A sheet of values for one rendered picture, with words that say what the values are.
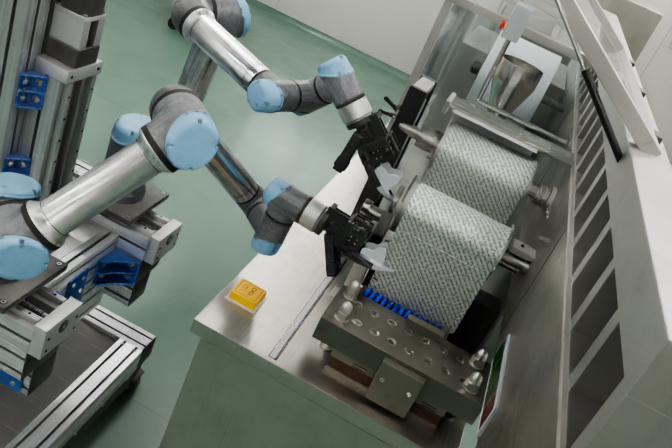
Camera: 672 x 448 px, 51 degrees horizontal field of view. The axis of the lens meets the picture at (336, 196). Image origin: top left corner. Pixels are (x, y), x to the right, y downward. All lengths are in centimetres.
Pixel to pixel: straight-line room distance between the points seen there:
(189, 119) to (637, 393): 99
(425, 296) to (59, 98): 98
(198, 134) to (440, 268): 64
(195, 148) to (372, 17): 596
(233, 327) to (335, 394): 28
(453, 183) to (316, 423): 69
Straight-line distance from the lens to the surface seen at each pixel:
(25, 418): 231
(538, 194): 189
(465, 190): 185
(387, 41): 735
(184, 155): 148
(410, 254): 168
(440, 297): 171
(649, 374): 79
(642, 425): 82
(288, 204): 170
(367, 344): 159
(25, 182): 169
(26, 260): 156
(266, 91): 159
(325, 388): 163
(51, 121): 182
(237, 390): 171
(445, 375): 162
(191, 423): 184
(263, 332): 169
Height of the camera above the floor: 195
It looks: 26 degrees down
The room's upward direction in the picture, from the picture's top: 24 degrees clockwise
